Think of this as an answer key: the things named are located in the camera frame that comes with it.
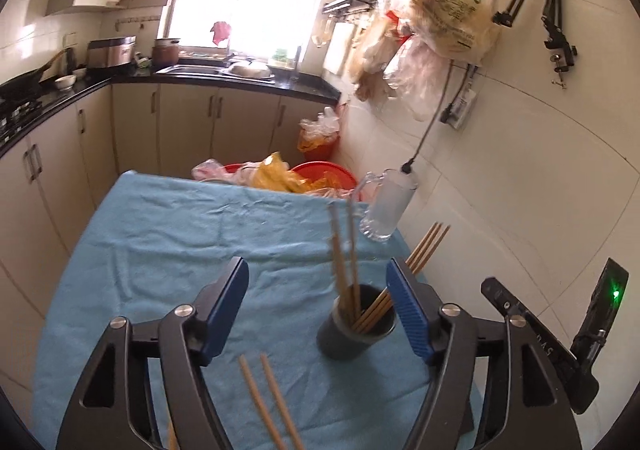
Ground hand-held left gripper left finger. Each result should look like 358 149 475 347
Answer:
56 257 250 450

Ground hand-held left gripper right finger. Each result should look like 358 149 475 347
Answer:
385 257 583 450

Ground dark perforated utensil holder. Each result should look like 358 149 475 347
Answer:
316 282 398 361

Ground group of wooden chopsticks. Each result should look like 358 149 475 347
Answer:
327 202 451 335

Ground wooden chopstick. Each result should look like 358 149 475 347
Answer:
259 352 306 450
238 355 288 450

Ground blue towel tablecloth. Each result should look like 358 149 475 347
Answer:
32 170 481 450

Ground clear glass mug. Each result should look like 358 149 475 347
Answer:
357 169 418 242

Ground pink plastic bag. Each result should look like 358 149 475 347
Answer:
192 158 237 182

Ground yellow plastic bag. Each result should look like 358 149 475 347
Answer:
249 152 346 196

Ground red plastic basin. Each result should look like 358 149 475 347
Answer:
220 160 359 197

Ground red bin with bags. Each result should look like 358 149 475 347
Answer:
298 106 347 164

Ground beige base cabinets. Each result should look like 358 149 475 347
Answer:
0 82 341 336

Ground white power strip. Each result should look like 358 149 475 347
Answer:
439 80 479 131

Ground black kitchen countertop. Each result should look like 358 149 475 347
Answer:
0 61 342 157

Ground steel kitchen sink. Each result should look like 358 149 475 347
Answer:
156 61 277 82

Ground brown clay pot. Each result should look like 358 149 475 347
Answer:
152 37 181 67

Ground white hanging board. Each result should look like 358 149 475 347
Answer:
323 22 357 77

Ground red cloth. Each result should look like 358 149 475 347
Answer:
210 21 234 46

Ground silver rice cooker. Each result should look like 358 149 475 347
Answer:
87 36 137 71

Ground gas stove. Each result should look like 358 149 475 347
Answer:
0 96 47 132

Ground hanging plastic bags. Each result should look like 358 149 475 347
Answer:
347 0 505 121

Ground black wok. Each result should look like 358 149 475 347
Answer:
0 50 67 99

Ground black power cable with plug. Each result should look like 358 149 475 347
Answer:
400 61 457 177

